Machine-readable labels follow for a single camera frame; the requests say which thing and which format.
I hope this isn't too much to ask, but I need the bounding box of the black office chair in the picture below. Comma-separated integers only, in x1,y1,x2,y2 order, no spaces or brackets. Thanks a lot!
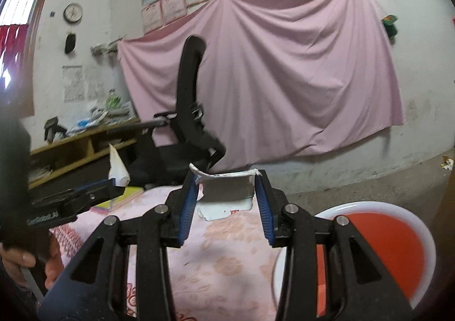
107,35,227,189

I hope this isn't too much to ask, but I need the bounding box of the person's left hand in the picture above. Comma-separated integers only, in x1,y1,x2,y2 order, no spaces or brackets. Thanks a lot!
0,232,63,289

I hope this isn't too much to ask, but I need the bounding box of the red hanging cloth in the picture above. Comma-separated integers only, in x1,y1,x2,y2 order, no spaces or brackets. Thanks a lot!
0,24,30,89

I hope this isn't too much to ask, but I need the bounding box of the wooden desk shelf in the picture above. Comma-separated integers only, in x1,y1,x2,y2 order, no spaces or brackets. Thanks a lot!
26,118,143,190

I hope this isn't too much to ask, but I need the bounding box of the pink patterned tablecloth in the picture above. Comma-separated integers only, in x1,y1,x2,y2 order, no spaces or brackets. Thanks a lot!
50,184,285,321

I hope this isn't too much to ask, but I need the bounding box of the red basin with white rim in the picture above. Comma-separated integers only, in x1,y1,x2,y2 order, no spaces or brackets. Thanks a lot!
272,201,437,321

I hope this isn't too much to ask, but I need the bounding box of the wall hook rack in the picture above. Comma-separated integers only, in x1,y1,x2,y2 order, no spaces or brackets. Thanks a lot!
90,38,120,58

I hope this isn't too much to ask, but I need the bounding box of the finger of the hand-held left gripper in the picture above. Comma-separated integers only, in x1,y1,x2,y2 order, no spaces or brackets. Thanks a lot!
30,178,126,217

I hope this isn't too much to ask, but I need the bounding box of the pile of papers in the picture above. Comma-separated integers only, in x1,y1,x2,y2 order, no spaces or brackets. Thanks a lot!
67,88,138,137

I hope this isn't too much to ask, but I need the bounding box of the black desk device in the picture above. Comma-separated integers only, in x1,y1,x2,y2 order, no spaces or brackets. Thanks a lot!
43,116,68,144

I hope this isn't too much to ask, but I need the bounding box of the white wall sheet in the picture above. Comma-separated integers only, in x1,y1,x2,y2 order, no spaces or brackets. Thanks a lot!
62,65,86,103

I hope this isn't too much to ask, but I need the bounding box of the white paper scrap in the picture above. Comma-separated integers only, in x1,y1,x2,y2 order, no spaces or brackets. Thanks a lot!
107,143,132,187

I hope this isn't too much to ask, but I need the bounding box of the pink hanging cloth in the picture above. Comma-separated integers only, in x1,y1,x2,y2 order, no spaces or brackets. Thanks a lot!
117,0,406,171

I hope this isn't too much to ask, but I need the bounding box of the round wall clock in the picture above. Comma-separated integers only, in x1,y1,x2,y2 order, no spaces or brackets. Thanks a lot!
63,3,84,24

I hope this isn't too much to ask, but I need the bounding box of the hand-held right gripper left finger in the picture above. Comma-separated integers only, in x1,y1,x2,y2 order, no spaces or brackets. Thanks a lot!
43,170,200,321

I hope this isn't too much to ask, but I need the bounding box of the person's left forearm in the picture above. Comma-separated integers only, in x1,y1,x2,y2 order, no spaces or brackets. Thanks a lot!
0,261,44,321

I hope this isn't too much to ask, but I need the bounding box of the green hanging ornament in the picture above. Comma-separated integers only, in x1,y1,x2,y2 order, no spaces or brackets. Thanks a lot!
382,14,399,38

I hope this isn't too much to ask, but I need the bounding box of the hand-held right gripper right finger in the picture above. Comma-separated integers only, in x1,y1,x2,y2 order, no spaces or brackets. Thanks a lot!
254,169,415,321

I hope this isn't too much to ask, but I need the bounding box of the white torn wrapper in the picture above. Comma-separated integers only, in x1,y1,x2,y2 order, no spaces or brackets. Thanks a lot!
189,163,264,223

